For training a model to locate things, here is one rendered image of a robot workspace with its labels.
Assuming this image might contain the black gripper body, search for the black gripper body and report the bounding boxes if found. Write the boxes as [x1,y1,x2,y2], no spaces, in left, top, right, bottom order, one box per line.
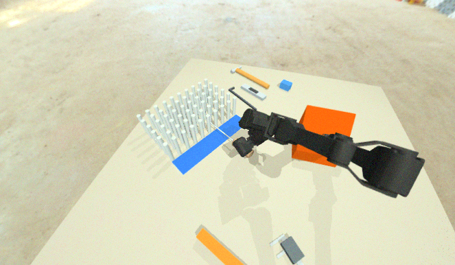
[233,130,269,157]

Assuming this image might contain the blue cube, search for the blue cube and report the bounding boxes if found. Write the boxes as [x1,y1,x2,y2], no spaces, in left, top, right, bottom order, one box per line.
[279,80,292,92]

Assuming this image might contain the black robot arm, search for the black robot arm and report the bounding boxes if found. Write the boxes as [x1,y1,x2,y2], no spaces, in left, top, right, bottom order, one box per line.
[238,108,425,198]

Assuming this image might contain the orange-handled hammer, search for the orange-handled hammer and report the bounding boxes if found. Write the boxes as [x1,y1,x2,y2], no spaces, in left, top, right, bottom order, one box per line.
[231,66,270,89]

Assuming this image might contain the wooden-handled tool with grey metal shaft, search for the wooden-handled tool with grey metal shaft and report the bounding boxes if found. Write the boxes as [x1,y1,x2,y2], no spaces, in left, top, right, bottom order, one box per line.
[211,123,254,158]

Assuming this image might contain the orange rectangular bar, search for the orange rectangular bar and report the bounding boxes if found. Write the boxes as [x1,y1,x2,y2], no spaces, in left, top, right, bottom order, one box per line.
[196,228,243,265]

